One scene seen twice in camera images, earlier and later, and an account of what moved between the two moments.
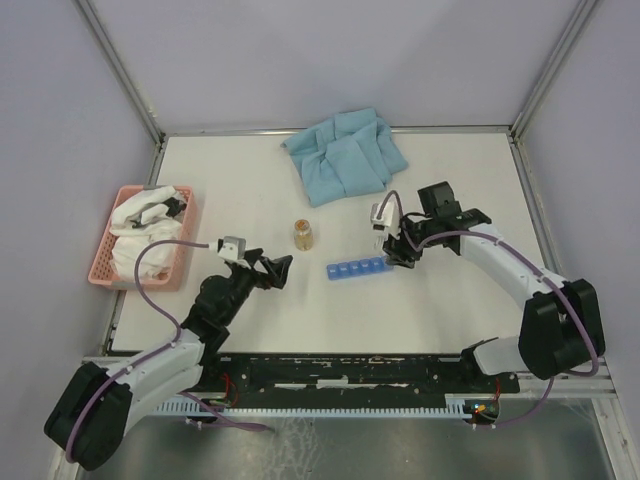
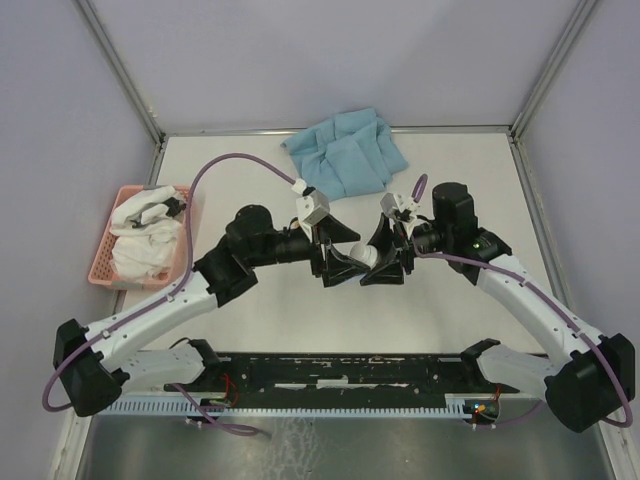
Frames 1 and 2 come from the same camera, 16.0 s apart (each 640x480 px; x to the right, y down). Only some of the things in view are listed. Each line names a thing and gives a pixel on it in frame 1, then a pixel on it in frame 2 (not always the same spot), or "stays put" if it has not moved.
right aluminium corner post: x=519 y=126 stays put
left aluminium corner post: x=137 y=98 stays put
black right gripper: x=397 y=244 stays put
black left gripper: x=276 y=269 → x=336 y=268
